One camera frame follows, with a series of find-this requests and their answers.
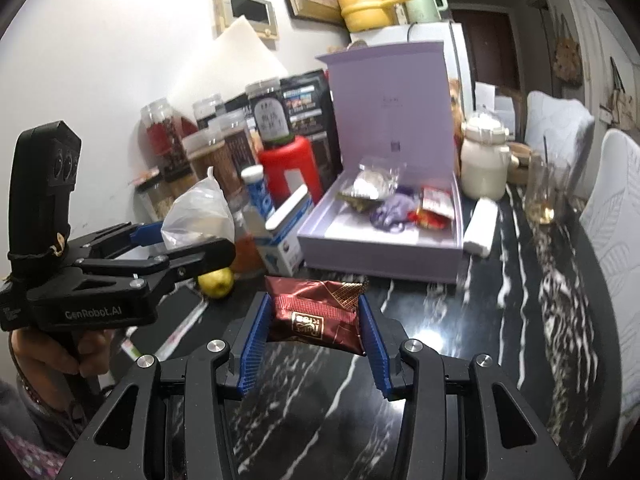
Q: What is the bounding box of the red canister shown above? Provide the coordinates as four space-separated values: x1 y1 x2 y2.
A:
257 135 326 211

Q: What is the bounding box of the wall intercom screen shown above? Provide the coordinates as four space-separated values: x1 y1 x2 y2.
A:
214 0 278 41

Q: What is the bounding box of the person's left forearm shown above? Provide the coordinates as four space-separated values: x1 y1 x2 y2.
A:
0 375 101 461

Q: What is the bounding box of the clear jar with brown label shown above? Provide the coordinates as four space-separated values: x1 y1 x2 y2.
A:
220 112 261 188

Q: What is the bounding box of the red white snack packet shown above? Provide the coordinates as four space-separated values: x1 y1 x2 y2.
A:
419 185 457 221

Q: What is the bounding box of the lavender gift box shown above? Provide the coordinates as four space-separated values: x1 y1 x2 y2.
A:
297 40 463 281

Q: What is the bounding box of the blue white carton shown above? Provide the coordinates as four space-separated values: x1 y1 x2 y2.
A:
257 185 316 273

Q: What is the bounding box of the green electric kettle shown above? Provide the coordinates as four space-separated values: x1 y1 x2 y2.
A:
400 0 448 25

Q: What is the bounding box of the small leaf pattern chair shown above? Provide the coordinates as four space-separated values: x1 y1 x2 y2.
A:
524 90 596 201

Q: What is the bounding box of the brown bear tote bag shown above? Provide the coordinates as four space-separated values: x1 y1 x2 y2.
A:
552 7 585 86

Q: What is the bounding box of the lavender drawstring pouch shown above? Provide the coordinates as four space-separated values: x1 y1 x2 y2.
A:
370 187 418 233

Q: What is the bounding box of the brown candy packet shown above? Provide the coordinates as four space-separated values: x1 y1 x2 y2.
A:
340 191 378 212

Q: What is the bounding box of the person's floral clothing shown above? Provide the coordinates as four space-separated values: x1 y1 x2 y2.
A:
0 425 66 480

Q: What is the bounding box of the person's left hand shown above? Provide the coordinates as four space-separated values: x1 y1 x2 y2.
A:
9 327 115 388

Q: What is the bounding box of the jar of red dates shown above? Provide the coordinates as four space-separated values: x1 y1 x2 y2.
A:
140 97 198 181

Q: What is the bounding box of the black snack bag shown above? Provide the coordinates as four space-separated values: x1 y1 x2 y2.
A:
280 70 343 201

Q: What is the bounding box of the white lid dark jar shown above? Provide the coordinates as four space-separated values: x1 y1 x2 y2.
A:
192 94 226 133

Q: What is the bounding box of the white lampshade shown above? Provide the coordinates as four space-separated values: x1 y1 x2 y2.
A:
167 15 288 111

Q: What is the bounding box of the dark wooden door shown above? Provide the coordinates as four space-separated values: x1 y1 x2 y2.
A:
452 7 518 92

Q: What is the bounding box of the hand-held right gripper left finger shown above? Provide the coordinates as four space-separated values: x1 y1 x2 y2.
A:
65 292 273 480

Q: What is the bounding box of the printed paper leaflet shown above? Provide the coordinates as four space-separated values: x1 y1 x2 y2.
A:
117 290 211 366

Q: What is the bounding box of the clear plastic bag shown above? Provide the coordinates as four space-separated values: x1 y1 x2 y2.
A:
161 166 238 253

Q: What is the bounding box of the orange snack bag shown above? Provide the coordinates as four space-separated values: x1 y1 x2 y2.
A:
447 77 463 151

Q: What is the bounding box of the large leaf pattern chair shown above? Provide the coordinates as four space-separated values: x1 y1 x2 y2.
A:
580 129 640 461

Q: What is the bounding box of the dark red chocolate packet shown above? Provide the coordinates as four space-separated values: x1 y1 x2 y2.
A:
264 276 371 357

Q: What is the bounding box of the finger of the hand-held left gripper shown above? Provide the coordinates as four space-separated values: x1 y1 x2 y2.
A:
75 222 171 261
80 237 237 308

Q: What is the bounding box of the glass cup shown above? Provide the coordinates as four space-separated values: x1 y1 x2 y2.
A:
522 152 571 226

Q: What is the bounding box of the blue white tablet tube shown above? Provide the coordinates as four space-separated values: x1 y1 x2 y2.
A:
241 165 276 221

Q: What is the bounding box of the yellow pot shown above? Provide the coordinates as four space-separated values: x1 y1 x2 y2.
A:
336 0 413 32

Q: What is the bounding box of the clear jar of tan grains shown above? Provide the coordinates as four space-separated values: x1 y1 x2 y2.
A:
182 130 228 196

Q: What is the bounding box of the cream thermos jug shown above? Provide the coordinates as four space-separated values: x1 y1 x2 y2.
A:
459 110 516 201

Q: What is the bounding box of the small clear jar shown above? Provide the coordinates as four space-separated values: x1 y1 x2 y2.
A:
135 172 176 223

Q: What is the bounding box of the shiny red candy packet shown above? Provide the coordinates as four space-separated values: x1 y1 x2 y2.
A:
407 209 448 231

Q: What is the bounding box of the clear bag of white pieces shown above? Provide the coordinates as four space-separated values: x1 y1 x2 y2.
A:
344 157 401 201

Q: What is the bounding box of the white tissue pack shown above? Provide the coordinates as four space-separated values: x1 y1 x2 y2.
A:
462 196 501 258

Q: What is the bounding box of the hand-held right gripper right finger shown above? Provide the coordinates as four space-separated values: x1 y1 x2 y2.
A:
357 292 576 480

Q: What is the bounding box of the yellow green pear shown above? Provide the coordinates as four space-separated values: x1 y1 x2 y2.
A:
197 267 236 301

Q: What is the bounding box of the white cardboard box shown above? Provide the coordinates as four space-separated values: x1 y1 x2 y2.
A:
472 80 516 131

